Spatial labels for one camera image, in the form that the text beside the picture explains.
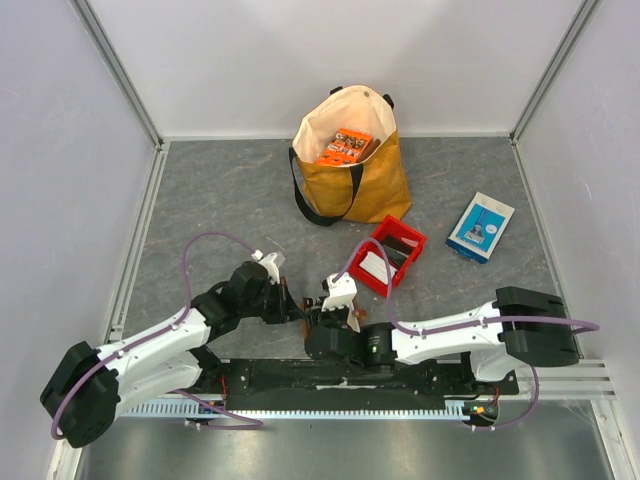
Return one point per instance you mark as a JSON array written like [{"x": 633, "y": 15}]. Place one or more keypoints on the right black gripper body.
[{"x": 326, "y": 316}]

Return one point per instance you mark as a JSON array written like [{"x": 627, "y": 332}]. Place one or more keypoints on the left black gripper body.
[{"x": 268, "y": 305}]

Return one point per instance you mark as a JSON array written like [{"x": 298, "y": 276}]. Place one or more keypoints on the brown leather card holder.
[{"x": 339, "y": 322}]

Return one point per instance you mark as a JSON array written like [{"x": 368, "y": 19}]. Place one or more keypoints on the red plastic bin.
[{"x": 393, "y": 227}]

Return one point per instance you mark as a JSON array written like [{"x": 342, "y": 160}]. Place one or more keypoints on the blue white box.
[{"x": 480, "y": 228}]

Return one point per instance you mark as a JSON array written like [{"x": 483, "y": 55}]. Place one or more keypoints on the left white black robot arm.
[{"x": 92, "y": 387}]

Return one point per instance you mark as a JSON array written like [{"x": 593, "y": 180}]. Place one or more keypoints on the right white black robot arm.
[{"x": 519, "y": 327}]

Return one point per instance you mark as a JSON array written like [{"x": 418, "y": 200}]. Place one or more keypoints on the white card stack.
[{"x": 376, "y": 267}]

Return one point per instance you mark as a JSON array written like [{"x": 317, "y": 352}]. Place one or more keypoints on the dark card stack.
[{"x": 398, "y": 252}]

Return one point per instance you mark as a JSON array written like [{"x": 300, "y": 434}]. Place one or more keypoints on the yellow tote bag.
[{"x": 366, "y": 191}]

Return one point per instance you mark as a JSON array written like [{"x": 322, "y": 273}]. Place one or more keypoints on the orange snack box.
[{"x": 346, "y": 148}]

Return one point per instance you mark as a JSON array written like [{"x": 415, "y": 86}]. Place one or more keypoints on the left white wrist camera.
[{"x": 271, "y": 262}]

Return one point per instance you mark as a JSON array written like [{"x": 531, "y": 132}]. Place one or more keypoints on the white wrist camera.
[
  {"x": 342, "y": 291},
  {"x": 271, "y": 262}
]

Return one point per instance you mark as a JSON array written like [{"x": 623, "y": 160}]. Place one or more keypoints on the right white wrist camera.
[{"x": 342, "y": 291}]

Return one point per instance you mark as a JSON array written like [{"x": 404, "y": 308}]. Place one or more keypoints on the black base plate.
[{"x": 294, "y": 384}]

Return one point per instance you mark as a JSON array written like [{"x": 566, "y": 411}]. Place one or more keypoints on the white slotted cable duct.
[{"x": 175, "y": 407}]

